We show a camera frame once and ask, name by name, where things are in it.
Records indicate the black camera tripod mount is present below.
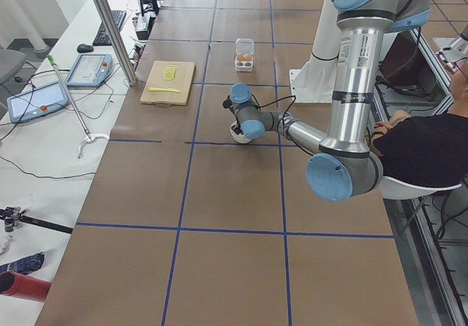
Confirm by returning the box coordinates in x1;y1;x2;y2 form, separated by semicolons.
1;207;73;234

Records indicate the reacher grabber stick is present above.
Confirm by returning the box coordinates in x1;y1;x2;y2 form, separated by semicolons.
47;54;110;159

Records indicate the black computer mouse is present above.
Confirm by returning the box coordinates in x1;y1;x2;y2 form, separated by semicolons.
77;43;94;53

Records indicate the wooden cutting board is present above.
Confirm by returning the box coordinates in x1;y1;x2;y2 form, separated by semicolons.
140;61;195;105

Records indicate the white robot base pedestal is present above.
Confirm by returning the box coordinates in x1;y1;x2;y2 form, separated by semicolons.
290;0;341;103

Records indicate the seated person in black shirt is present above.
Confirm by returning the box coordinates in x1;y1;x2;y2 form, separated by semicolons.
370;58;467;188

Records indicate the white paper bowl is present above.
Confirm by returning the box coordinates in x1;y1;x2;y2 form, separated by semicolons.
230;125;252;144

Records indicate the yellow lemon slice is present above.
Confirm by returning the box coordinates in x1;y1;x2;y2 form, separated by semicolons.
164;69;176;79
165;67;176;74
163;73;175;80

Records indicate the black keyboard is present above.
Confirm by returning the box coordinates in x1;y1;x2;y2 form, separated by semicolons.
91;10;127;47

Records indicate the blue teach pendant tablet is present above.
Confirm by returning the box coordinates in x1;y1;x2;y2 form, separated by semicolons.
7;82;69;124
66;53;113;88

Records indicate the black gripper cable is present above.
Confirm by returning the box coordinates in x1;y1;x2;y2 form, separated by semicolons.
221;94;297;137

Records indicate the clear plastic egg box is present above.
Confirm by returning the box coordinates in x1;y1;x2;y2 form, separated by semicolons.
234;38;254;72

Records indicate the aluminium frame post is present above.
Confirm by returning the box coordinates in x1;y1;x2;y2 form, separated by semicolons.
93;0;137;86

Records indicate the red cylinder bottle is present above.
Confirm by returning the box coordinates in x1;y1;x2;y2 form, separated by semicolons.
1;271;51;302

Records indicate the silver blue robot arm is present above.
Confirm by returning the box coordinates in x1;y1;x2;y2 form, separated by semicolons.
223;0;430;202

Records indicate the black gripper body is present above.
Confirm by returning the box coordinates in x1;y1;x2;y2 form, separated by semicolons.
231;121;243;135

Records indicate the yellow plastic knife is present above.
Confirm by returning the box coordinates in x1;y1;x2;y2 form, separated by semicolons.
148;87;181;93

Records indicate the white chair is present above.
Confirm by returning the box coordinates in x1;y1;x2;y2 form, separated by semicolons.
380;175;463;232

